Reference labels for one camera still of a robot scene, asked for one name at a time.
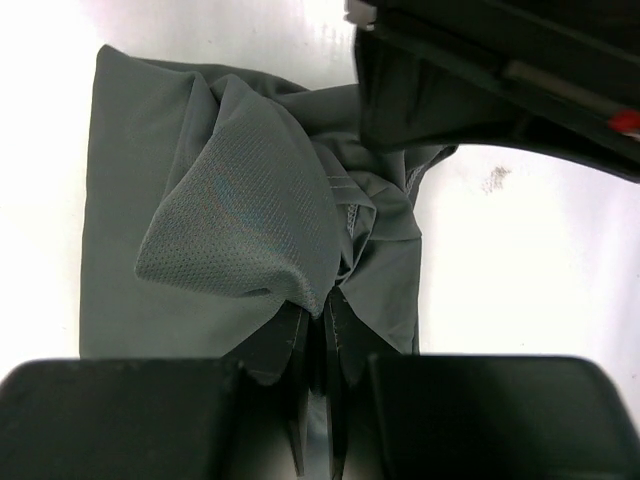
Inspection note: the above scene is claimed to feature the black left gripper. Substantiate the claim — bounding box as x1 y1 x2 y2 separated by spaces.
345 1 639 182

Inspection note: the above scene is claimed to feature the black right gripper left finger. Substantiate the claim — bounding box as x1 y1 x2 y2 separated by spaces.
1 304 309 479

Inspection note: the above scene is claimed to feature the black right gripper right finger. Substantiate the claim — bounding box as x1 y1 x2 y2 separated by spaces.
323 290 639 479

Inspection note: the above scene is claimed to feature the dark grey t-shirt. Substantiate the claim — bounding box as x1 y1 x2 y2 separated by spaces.
79 43 459 480

